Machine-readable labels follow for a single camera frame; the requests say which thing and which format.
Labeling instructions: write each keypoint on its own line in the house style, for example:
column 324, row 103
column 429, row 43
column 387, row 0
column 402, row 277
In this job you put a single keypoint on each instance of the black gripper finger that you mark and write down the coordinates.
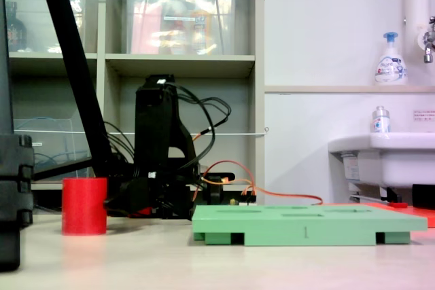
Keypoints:
column 113, row 206

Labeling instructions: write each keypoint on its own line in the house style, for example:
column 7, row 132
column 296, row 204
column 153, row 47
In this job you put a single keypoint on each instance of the red cylinder block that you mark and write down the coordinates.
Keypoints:
column 85, row 206

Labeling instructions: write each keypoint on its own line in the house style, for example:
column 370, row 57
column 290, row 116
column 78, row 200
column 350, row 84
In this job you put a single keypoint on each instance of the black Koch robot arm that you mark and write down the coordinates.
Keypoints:
column 153, row 127

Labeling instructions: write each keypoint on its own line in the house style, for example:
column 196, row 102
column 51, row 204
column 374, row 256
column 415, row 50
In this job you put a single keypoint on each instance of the black tripod brace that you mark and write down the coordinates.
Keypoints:
column 68, row 169

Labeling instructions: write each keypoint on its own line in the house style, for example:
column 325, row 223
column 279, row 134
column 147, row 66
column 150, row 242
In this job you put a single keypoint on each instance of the notched black stack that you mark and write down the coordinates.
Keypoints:
column 13, row 184

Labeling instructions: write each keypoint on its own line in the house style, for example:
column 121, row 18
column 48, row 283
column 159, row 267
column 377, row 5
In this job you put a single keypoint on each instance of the small circuit board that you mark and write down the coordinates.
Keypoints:
column 248, row 196

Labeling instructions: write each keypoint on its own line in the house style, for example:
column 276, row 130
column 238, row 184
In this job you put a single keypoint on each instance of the green shape sorting board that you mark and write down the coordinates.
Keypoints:
column 272, row 229

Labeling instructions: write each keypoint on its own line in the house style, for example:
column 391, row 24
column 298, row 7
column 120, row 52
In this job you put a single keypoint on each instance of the grey shelf unit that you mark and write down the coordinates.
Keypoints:
column 180, row 62

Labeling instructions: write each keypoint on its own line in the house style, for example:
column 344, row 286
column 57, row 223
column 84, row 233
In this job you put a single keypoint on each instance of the black tripod leg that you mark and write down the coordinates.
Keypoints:
column 5, row 66
column 74, row 66

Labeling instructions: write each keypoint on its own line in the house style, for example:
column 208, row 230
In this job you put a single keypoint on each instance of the wide clear storage bin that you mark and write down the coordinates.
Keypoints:
column 176, row 32

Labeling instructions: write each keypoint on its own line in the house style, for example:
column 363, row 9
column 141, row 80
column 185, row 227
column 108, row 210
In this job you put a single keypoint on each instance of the orange detergent bottle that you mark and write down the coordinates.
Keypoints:
column 201, row 25

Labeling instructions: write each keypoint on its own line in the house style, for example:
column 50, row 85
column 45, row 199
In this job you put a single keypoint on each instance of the dark glass bottle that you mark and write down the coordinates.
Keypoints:
column 15, row 32

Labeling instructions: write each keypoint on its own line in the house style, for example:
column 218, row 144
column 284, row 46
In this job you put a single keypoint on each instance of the small clear silver-capped bottle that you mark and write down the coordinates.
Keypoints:
column 380, row 122

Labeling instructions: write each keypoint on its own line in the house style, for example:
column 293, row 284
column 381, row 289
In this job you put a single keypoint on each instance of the white sink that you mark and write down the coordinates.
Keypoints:
column 391, row 164

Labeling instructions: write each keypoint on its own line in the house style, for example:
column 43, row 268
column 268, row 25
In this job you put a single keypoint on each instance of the small flat red piece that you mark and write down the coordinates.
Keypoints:
column 398, row 205

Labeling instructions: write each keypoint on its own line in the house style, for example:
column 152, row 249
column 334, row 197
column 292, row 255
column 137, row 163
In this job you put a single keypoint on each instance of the white foam soap dispenser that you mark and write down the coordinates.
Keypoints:
column 391, row 66

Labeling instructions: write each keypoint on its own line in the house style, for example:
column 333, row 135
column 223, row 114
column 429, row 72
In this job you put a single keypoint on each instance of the black box under sink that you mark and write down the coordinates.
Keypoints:
column 424, row 196

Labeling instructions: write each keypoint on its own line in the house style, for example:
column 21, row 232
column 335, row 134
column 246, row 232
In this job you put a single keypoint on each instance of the metal faucet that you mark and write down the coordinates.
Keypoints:
column 428, row 42

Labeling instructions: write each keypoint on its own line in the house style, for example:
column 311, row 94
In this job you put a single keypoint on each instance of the red arm base mount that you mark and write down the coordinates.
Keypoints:
column 141, row 212

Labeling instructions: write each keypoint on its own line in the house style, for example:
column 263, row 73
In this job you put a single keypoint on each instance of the black clamp bracket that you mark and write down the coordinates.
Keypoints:
column 215, row 189

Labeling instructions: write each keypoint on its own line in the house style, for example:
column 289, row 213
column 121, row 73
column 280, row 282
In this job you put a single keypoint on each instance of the pink wall label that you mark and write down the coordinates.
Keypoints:
column 424, row 115

